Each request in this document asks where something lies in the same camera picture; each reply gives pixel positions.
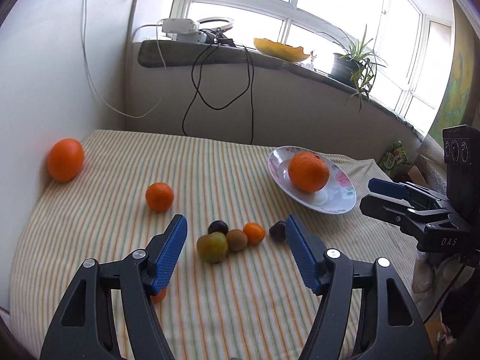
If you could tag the small kumquat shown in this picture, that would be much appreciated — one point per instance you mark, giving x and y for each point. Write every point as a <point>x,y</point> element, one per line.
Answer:
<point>254,233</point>

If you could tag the grey stone windowsill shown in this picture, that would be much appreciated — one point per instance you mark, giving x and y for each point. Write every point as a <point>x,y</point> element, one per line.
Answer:
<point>225,58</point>

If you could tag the small white figurine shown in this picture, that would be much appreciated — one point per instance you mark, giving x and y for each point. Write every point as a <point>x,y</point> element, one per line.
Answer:
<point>313,59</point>

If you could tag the large oval orange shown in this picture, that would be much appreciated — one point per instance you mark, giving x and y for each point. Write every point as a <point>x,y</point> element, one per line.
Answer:
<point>65,159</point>

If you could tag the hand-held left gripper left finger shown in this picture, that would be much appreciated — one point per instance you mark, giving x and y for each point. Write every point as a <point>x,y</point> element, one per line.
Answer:
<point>170,257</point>

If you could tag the dark plum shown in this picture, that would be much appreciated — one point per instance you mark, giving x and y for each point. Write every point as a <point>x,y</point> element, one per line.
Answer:
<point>218,227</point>
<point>277,231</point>

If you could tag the potted spider plant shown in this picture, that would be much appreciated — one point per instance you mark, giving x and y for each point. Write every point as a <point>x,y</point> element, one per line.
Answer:
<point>347,67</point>

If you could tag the yellow wall poster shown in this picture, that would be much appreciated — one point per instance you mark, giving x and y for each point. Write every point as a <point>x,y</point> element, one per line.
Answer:
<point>457,93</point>

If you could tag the white framed window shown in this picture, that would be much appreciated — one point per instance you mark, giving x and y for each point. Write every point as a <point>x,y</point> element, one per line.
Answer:
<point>296,9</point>

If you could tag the brown kiwi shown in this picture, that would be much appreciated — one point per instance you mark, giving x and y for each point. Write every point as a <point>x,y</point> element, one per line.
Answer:
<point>237,240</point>

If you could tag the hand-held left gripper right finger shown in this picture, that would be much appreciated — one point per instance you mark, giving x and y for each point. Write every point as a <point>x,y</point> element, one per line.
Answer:
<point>302,258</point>

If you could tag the white electronic device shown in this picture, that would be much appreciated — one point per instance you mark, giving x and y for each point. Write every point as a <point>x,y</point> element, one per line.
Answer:
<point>180,26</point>

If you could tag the cardboard box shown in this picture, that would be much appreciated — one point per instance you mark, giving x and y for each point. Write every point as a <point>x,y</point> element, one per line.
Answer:
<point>415,174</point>

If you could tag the yellow melon rind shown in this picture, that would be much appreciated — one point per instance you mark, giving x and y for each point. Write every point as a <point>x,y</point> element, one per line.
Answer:
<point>279,49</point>

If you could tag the patterned grey cloth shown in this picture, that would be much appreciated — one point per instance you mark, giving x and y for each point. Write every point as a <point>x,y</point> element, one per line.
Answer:
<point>433,168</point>

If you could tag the green round fruit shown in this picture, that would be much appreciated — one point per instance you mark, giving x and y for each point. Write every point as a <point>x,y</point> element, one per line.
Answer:
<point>212,247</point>

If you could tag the small mandarin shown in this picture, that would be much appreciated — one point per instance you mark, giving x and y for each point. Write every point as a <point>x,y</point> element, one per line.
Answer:
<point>160,296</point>

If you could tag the floral white plate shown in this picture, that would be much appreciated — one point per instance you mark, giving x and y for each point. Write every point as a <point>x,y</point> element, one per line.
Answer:
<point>337,195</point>

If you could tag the striped blanket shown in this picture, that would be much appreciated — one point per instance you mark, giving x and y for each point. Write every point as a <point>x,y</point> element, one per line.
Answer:
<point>225,165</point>

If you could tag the green snack packet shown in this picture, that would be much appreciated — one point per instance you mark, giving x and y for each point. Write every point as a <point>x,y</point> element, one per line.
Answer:
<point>393,157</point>

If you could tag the large round orange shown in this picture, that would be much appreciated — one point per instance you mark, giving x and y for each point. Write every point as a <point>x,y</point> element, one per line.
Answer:
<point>308,172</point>

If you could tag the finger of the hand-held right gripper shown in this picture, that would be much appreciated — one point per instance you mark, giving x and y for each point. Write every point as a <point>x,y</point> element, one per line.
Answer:
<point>386,187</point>
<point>382,208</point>

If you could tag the medium mandarin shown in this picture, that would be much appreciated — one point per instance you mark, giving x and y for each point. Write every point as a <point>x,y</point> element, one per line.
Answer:
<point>159,197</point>

